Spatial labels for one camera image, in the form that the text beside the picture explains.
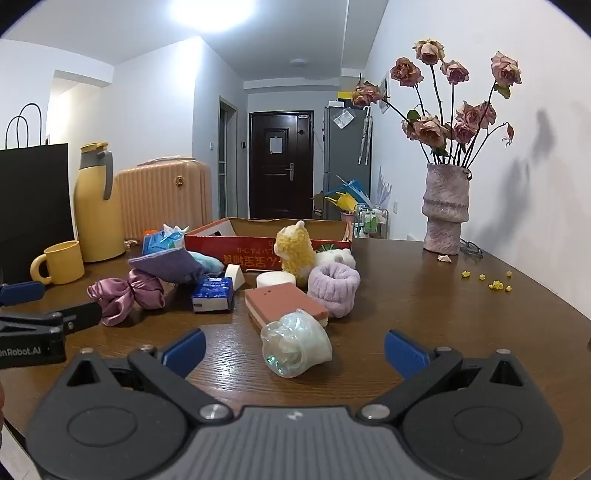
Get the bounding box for orange cardboard box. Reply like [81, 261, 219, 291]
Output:
[184, 217, 354, 271]

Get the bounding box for white fluffy hair tie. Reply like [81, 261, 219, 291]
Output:
[315, 244, 357, 271]

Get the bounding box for pink sponge block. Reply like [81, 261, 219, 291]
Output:
[244, 283, 329, 332]

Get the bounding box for dark brown entrance door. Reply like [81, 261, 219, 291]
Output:
[249, 111, 314, 220]

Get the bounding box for black paper bag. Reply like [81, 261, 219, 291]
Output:
[0, 103, 77, 287]

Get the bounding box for yellow mug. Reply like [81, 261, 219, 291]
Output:
[30, 240, 85, 285]

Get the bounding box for grey refrigerator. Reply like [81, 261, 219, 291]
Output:
[323, 105, 371, 221]

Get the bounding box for scattered yellow flower bits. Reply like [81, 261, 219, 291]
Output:
[461, 270, 514, 292]

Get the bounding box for light blue fluffy cloth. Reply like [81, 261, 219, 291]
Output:
[187, 251, 225, 273]

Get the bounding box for white foam cylinder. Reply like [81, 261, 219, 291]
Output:
[256, 271, 296, 289]

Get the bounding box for bunch of dried roses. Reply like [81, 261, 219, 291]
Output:
[351, 38, 523, 168]

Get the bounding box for iridescent organza scrunchie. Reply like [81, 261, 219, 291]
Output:
[260, 310, 333, 379]

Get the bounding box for pink ribbed suitcase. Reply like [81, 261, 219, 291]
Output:
[113, 157, 213, 241]

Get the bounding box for pink textured vase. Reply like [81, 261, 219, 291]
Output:
[421, 163, 472, 256]

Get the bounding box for yellow alpaca plush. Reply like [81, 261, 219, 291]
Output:
[274, 220, 317, 287]

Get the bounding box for pink satin scrunchie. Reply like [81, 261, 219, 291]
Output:
[88, 268, 166, 327]

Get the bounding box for purple knit cloth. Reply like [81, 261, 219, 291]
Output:
[128, 248, 204, 283]

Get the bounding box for small blue tissue packet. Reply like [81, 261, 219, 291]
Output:
[191, 274, 234, 313]

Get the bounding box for pile of blue yellow bags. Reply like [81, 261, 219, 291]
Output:
[323, 175, 370, 213]

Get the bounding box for white folded umbrella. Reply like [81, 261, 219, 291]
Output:
[358, 105, 372, 164]

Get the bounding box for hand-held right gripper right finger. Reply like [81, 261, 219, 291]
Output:
[359, 329, 525, 423]

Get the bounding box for blue tissue pack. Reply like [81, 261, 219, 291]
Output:
[142, 224, 190, 254]

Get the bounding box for yellow thermos jug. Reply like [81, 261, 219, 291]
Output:
[74, 142, 126, 263]

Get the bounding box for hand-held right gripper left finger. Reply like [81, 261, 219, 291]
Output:
[66, 329, 233, 424]

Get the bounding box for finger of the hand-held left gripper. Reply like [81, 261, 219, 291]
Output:
[0, 281, 47, 306]
[0, 302, 103, 340]

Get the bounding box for grey side door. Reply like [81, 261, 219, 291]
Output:
[218, 97, 238, 217]

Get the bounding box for metal rack cart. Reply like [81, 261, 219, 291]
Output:
[355, 208, 386, 238]

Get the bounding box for purple fluffy wristband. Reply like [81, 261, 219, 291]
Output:
[307, 263, 361, 319]

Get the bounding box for bright ceiling light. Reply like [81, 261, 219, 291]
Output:
[171, 0, 257, 33]

